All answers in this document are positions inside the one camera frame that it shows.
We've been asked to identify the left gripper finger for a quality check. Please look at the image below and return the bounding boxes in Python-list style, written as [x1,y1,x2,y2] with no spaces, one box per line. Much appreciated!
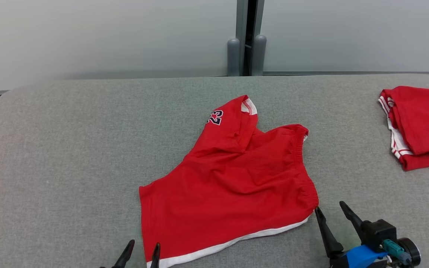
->
[150,243,161,268]
[112,239,136,268]

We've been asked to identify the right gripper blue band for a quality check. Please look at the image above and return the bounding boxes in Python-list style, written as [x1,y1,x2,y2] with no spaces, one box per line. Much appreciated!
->
[314,201,388,268]

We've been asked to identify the red basketball shorts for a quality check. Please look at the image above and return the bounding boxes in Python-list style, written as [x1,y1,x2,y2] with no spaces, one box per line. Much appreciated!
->
[139,95,320,268]

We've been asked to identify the red basketball jersey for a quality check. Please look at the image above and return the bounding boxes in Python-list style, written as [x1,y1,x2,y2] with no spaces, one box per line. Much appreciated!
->
[378,86,429,171]

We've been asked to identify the right cable with teal plug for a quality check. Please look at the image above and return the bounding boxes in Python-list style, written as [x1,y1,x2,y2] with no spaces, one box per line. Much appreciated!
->
[382,239,412,265]

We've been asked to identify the grey partition post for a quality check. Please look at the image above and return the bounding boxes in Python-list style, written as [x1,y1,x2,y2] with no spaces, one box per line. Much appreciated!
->
[227,0,248,77]
[251,0,267,77]

